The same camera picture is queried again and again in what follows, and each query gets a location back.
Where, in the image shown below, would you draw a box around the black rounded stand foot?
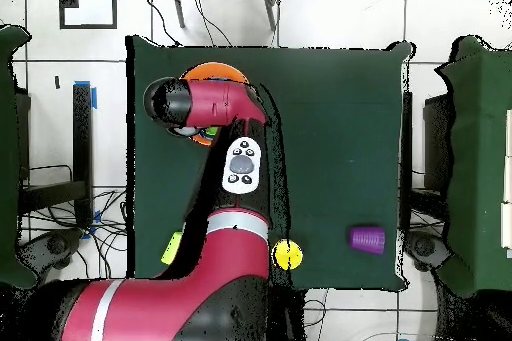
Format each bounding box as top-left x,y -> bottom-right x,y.
402,229 -> 455,274
17,227 -> 84,272

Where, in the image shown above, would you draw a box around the yellow plastic cup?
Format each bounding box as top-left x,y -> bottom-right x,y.
270,238 -> 305,271

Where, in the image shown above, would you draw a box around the black metal bar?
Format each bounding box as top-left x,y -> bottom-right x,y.
401,90 -> 413,234

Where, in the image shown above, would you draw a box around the white boxes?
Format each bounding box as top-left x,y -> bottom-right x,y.
499,107 -> 512,250

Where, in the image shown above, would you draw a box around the bundle of floor cables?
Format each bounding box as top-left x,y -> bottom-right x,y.
17,186 -> 133,280

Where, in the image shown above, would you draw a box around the lime green plastic cup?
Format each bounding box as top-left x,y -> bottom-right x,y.
160,230 -> 185,266

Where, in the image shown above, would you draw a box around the blue tape strip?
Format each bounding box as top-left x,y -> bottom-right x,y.
74,79 -> 99,111

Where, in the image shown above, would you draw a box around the purple plastic cup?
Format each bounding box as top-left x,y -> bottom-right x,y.
348,225 -> 387,255

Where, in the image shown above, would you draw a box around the green cloth side table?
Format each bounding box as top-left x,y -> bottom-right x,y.
0,23 -> 38,291
434,35 -> 512,299

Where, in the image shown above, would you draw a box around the large orange plastic bowl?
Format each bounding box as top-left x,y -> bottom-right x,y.
178,61 -> 250,147

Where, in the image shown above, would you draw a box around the dark green tablecloth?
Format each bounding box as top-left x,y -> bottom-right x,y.
125,34 -> 413,292

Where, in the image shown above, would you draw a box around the black metal stand frame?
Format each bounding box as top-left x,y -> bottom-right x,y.
17,83 -> 94,227

